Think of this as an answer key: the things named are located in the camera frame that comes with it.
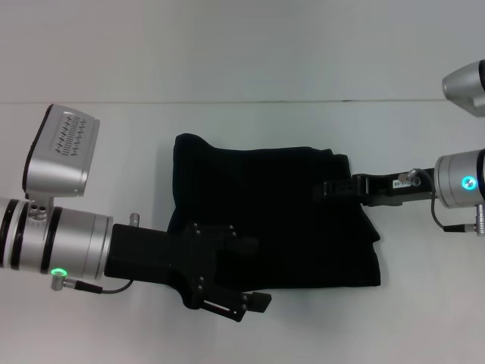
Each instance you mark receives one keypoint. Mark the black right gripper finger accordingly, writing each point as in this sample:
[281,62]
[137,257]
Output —
[341,189]

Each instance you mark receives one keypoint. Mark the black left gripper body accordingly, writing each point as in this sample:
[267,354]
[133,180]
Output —
[163,254]

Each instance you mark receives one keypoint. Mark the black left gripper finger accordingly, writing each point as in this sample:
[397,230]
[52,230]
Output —
[242,244]
[242,303]

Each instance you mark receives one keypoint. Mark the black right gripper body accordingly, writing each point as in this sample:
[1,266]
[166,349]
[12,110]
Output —
[401,187]

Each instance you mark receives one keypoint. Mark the black shirt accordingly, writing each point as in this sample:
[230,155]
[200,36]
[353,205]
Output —
[273,212]

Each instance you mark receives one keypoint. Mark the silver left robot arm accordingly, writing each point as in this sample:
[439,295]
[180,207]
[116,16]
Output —
[57,239]

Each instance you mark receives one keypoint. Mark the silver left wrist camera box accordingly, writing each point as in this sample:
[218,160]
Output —
[62,155]

